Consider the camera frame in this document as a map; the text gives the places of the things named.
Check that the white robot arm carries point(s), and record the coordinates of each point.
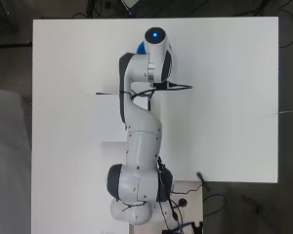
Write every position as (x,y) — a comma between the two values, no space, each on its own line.
(141,136)

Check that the black clamp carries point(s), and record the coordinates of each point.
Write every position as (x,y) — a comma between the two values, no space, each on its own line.
(202,181)

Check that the black round plug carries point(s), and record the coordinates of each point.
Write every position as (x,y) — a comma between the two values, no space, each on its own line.
(183,202)

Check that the black power box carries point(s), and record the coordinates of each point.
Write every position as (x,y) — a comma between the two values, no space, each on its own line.
(172,231)

